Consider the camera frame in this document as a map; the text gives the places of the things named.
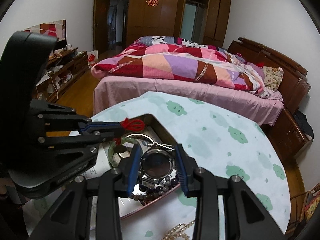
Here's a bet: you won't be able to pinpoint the green jade bangle red cord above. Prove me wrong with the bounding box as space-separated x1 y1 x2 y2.
107 137 142 167

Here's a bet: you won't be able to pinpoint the jade pendant red cord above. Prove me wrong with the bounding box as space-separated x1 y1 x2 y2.
113 117 146 145

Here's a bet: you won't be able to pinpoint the silver bangle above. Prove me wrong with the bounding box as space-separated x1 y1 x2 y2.
125 133 155 150

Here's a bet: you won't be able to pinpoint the silver metal wristwatch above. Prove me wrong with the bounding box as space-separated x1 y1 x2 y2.
138 142 175 189

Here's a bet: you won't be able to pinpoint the grey stone bead bracelet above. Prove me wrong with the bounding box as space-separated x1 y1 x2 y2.
130 186 171 202

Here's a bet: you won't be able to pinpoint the white pearl necklace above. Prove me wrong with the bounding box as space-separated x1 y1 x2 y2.
162 220 196 240

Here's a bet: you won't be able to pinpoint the dark purple bead bracelet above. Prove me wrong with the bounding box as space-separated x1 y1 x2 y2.
138 177 180 196

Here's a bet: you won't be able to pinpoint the pink bed sheet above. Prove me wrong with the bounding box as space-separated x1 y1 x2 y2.
93 76 284 126

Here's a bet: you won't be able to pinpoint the pink metal tin box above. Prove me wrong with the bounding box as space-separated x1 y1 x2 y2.
85 113 182 221

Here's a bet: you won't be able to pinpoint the paper leaflets in tin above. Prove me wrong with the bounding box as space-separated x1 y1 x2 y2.
87 127 166 230

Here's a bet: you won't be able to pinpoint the wooden tv cabinet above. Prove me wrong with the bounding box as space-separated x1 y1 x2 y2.
33 47 89 102

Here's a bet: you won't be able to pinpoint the colourful patterned cushion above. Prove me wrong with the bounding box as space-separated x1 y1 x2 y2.
300 190 319 222

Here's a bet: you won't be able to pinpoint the red white gift bag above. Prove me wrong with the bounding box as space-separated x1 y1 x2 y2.
87 50 99 68

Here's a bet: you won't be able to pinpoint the wooden nightstand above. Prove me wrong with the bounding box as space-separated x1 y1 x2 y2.
266 109 311 163

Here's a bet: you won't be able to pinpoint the patchwork quilt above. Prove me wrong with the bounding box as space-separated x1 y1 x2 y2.
91 36 271 99

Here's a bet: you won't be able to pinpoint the television with reflection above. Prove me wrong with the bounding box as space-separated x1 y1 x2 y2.
23 20 67 50

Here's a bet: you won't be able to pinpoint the dark clothes on nightstand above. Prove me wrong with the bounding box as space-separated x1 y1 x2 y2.
293 110 314 141

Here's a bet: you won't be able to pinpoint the wooden headboard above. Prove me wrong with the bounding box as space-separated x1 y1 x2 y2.
227 37 312 114

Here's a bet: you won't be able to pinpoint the red double happiness decal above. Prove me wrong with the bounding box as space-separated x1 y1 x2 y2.
146 0 159 7

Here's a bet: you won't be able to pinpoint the floral pillow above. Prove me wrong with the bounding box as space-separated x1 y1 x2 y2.
263 66 284 92

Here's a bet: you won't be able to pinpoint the dark wooden wardrobe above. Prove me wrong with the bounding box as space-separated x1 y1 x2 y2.
93 0 231 53

